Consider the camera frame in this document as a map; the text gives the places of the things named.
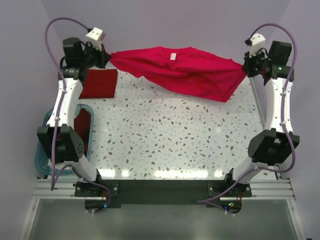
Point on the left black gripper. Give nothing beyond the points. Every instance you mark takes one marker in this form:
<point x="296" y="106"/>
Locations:
<point x="104" y="57"/>

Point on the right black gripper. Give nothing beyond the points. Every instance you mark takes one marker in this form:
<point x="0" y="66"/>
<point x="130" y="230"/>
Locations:
<point x="248" y="61"/>

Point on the bright pink-red t-shirt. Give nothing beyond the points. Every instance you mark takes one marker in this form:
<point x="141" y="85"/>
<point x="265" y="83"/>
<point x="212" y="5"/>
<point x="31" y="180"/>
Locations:
<point x="187" y="71"/>

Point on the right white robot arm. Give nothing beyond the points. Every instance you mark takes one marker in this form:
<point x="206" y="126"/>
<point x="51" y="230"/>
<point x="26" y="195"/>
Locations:
<point x="277" y="141"/>

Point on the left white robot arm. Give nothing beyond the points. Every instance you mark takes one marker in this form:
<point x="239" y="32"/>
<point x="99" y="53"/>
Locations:
<point x="70" y="87"/>

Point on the folded dark red t-shirt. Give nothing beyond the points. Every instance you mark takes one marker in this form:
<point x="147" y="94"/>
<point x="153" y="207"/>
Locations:
<point x="100" y="84"/>

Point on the dark red clothes in basket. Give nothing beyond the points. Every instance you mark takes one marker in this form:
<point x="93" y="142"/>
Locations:
<point x="82" y="127"/>

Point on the teal plastic basket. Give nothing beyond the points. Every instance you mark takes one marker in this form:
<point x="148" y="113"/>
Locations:
<point x="45" y="139"/>

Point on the white cloth in basket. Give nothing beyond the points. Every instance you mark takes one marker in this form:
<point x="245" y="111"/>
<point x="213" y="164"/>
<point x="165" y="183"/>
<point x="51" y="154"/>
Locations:
<point x="58" y="166"/>

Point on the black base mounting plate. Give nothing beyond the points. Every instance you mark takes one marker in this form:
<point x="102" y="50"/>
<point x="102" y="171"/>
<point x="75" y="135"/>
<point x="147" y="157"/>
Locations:
<point x="147" y="192"/>

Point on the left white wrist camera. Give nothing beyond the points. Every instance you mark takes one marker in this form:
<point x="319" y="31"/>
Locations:
<point x="96" y="34"/>

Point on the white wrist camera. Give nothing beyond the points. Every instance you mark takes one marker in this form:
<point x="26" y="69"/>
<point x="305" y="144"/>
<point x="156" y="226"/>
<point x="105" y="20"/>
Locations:
<point x="96" y="34"/>
<point x="256" y="42"/>

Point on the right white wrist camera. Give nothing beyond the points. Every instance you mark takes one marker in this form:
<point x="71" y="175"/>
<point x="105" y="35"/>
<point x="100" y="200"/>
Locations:
<point x="256" y="42"/>

